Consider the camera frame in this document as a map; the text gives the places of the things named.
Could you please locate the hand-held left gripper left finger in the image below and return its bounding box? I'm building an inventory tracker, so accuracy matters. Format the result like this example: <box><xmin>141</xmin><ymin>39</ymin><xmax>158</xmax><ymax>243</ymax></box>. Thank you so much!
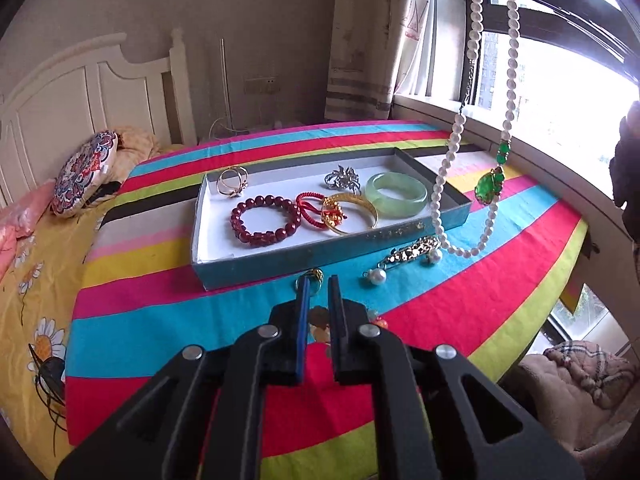
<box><xmin>55</xmin><ymin>276</ymin><xmax>311</xmax><ymax>480</ymax></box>

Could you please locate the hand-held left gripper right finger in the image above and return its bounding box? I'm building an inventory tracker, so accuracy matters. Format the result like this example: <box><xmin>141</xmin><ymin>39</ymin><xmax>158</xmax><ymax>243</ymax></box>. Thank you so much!
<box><xmin>327</xmin><ymin>275</ymin><xmax>586</xmax><ymax>480</ymax></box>

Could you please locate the gold ring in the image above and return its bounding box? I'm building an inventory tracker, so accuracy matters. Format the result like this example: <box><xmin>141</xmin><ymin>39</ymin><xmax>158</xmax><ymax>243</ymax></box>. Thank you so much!
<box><xmin>295</xmin><ymin>268</ymin><xmax>325</xmax><ymax>293</ymax></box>

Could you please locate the silver cardboard box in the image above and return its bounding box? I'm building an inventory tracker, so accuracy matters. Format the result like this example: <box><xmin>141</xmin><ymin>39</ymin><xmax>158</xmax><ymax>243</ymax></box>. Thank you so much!
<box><xmin>191</xmin><ymin>147</ymin><xmax>473</xmax><ymax>292</ymax></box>

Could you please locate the pearl necklace with green pendant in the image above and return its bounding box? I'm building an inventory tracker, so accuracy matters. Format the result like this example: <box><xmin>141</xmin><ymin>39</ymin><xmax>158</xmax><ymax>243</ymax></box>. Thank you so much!
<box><xmin>430</xmin><ymin>0</ymin><xmax>521</xmax><ymax>260</ymax></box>

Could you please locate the red rope bracelet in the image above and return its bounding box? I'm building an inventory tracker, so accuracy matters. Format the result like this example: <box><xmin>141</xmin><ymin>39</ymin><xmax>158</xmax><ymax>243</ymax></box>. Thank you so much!
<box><xmin>296</xmin><ymin>191</ymin><xmax>346</xmax><ymax>230</ymax></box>

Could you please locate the gold bangle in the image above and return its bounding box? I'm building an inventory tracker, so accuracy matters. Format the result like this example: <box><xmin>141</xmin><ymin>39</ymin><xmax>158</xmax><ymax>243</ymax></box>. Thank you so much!
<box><xmin>322</xmin><ymin>192</ymin><xmax>378</xmax><ymax>237</ymax></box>

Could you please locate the dark red bead bracelet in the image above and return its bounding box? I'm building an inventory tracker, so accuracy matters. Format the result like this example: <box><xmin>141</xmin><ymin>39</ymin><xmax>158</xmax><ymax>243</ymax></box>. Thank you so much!
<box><xmin>230</xmin><ymin>196</ymin><xmax>302</xmax><ymax>248</ymax></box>

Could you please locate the green jade bangle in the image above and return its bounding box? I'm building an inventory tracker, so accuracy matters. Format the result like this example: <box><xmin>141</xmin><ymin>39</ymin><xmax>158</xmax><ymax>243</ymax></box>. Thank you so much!
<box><xmin>366</xmin><ymin>172</ymin><xmax>428</xmax><ymax>218</ymax></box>

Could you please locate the silver rhinestone brooch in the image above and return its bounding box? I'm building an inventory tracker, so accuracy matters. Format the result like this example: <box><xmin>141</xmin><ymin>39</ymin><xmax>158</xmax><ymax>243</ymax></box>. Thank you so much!
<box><xmin>325</xmin><ymin>164</ymin><xmax>362</xmax><ymax>196</ymax></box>

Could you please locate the gold hair claw clip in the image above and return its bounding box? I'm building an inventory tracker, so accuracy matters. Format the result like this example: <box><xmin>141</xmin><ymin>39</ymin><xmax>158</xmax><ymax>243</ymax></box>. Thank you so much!
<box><xmin>216</xmin><ymin>166</ymin><xmax>250</xmax><ymax>197</ymax></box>

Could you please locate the person's right hand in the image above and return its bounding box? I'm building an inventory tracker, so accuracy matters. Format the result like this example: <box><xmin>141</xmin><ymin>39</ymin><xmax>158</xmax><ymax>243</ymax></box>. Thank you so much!
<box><xmin>619</xmin><ymin>102</ymin><xmax>640</xmax><ymax>137</ymax></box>

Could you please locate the gold barrette with pearls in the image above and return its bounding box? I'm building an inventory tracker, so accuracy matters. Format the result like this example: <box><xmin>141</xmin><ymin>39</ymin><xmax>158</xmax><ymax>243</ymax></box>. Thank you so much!
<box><xmin>376</xmin><ymin>236</ymin><xmax>443</xmax><ymax>269</ymax></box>

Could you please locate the window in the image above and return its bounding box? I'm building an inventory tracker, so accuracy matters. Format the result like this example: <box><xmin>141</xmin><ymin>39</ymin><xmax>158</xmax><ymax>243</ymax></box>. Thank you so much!
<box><xmin>392</xmin><ymin>0</ymin><xmax>640</xmax><ymax>341</ymax></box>

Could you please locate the striped colourful cloth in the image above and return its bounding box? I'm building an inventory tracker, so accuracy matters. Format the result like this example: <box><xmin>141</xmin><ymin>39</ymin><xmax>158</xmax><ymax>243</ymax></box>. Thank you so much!
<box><xmin>65</xmin><ymin>121</ymin><xmax>588</xmax><ymax>480</ymax></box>

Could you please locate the printed beige curtain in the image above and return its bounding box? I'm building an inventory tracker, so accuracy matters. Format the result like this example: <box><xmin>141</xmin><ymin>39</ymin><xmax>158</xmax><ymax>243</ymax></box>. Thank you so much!
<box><xmin>325</xmin><ymin>0</ymin><xmax>437</xmax><ymax>122</ymax></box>

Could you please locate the plaid plush blanket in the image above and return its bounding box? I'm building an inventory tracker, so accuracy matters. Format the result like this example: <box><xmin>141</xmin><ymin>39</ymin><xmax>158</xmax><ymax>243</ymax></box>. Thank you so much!
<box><xmin>515</xmin><ymin>340</ymin><xmax>640</xmax><ymax>466</ymax></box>

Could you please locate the beige blanket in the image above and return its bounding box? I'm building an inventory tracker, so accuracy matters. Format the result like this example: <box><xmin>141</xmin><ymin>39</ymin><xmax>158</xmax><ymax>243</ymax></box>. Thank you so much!
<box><xmin>112</xmin><ymin>126</ymin><xmax>162</xmax><ymax>177</ymax></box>

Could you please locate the round patterned cushion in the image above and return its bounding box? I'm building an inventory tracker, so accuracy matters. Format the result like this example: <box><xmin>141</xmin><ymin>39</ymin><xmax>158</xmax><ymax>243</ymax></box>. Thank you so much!
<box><xmin>51</xmin><ymin>131</ymin><xmax>119</xmax><ymax>218</ymax></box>

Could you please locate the yellow floral bedsheet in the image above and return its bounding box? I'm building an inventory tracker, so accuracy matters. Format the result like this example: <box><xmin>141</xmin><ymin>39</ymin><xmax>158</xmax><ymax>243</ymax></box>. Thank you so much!
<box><xmin>0</xmin><ymin>145</ymin><xmax>186</xmax><ymax>480</ymax></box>

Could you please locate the pink floral quilt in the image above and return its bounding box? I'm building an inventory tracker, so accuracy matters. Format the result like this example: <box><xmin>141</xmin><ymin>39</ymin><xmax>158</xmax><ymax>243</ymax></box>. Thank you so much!
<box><xmin>0</xmin><ymin>180</ymin><xmax>57</xmax><ymax>281</ymax></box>

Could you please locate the white wooden headboard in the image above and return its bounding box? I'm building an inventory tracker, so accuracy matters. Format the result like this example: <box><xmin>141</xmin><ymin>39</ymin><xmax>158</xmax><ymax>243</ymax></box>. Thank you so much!
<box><xmin>0</xmin><ymin>27</ymin><xmax>198</xmax><ymax>206</ymax></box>

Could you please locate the multicoloured bead bracelet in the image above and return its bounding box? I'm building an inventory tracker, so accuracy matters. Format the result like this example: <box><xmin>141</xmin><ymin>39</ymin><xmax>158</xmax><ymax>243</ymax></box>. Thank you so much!
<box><xmin>307</xmin><ymin>307</ymin><xmax>391</xmax><ymax>346</ymax></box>

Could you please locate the white cable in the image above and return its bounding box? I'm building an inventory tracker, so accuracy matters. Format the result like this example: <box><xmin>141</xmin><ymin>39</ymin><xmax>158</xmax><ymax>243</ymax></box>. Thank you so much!
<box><xmin>207</xmin><ymin>117</ymin><xmax>251</xmax><ymax>139</ymax></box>

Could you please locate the white wall conduit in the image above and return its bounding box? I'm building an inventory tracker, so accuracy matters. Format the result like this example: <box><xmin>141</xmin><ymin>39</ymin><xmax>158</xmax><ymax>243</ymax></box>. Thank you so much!
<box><xmin>219</xmin><ymin>37</ymin><xmax>236</xmax><ymax>136</ymax></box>

